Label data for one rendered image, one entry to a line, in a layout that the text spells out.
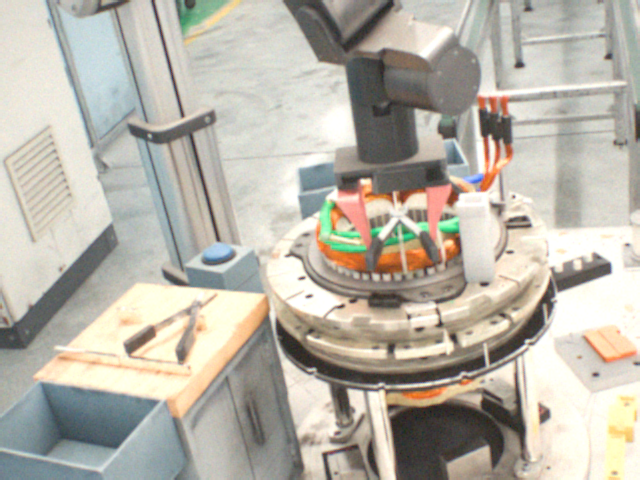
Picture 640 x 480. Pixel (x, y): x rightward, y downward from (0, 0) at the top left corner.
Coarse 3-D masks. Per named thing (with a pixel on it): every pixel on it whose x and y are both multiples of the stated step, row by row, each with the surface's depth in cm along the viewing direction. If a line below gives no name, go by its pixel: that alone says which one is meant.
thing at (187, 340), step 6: (186, 330) 94; (192, 330) 94; (186, 336) 93; (192, 336) 94; (180, 342) 92; (186, 342) 93; (192, 342) 94; (180, 348) 91; (186, 348) 92; (180, 354) 91; (186, 354) 92; (180, 360) 92
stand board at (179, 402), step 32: (160, 288) 110; (192, 288) 108; (96, 320) 106; (160, 320) 103; (224, 320) 100; (256, 320) 102; (160, 352) 97; (192, 352) 96; (224, 352) 96; (96, 384) 93; (128, 384) 92; (160, 384) 91; (192, 384) 91
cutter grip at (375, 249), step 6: (372, 240) 86; (378, 240) 86; (372, 246) 85; (378, 246) 85; (372, 252) 84; (378, 252) 85; (366, 258) 83; (372, 258) 83; (378, 258) 85; (366, 264) 84; (372, 264) 84
